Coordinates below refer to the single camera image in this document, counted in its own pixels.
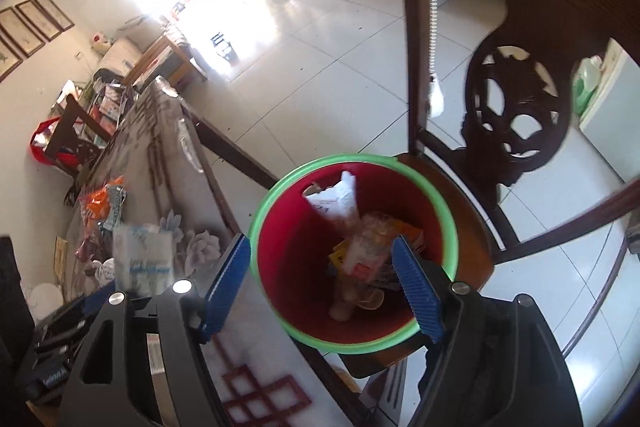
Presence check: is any framed wall picture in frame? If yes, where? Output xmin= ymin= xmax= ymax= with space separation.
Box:
xmin=0 ymin=36 xmax=24 ymax=82
xmin=15 ymin=0 xmax=62 ymax=42
xmin=34 ymin=0 xmax=76 ymax=32
xmin=0 ymin=7 xmax=46 ymax=58

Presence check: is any red bag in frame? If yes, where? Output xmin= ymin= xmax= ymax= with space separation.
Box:
xmin=30 ymin=117 xmax=71 ymax=165

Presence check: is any small black step stool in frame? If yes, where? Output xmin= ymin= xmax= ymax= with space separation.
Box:
xmin=210 ymin=32 xmax=237 ymax=60

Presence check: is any white bead chain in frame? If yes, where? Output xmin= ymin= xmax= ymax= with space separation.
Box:
xmin=392 ymin=0 xmax=447 ymax=118

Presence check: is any brown white wrapper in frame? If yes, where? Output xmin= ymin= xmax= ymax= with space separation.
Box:
xmin=330 ymin=212 xmax=396 ymax=322

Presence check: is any dark cloth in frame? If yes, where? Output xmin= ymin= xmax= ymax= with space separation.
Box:
xmin=0 ymin=234 xmax=36 ymax=427

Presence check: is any white magazine rack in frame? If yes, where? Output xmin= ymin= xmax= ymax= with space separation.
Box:
xmin=55 ymin=77 xmax=136 ymax=142

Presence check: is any pink foil wrapper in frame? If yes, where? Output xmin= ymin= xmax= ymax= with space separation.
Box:
xmin=75 ymin=227 xmax=108 ymax=268

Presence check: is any yellow cardboard box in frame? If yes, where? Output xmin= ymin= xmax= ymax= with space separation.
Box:
xmin=327 ymin=239 xmax=351 ymax=278

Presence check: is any wooden dining table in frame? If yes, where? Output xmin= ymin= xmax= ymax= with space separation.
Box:
xmin=177 ymin=99 xmax=373 ymax=427

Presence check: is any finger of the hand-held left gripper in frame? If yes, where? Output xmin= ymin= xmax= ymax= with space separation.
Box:
xmin=60 ymin=281 xmax=118 ymax=323

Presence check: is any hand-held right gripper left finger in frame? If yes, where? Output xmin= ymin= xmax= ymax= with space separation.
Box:
xmin=59 ymin=233 xmax=252 ymax=427

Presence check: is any white blue tissue packet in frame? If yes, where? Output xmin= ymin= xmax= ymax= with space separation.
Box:
xmin=112 ymin=223 xmax=176 ymax=297

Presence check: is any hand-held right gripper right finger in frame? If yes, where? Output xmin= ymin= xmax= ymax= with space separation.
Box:
xmin=391 ymin=234 xmax=583 ymax=427

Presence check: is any green white plastic bottle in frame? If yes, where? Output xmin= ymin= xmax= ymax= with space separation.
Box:
xmin=572 ymin=56 xmax=603 ymax=115

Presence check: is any wooden sofa with cushions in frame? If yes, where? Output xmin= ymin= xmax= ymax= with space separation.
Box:
xmin=95 ymin=34 xmax=208 ymax=88

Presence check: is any red bin with green rim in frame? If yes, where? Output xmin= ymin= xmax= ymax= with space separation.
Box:
xmin=248 ymin=153 xmax=459 ymax=355

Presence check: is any beige drink carton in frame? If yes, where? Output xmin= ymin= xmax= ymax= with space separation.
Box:
xmin=302 ymin=170 xmax=357 ymax=233

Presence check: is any orange snack bag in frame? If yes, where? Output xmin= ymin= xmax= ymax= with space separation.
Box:
xmin=79 ymin=177 xmax=126 ymax=228

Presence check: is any white cabinet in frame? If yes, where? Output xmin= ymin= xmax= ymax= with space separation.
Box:
xmin=580 ymin=39 xmax=640 ymax=182

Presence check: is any dark wooden dining chair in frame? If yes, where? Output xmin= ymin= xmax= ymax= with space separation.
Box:
xmin=47 ymin=94 xmax=123 ymax=202

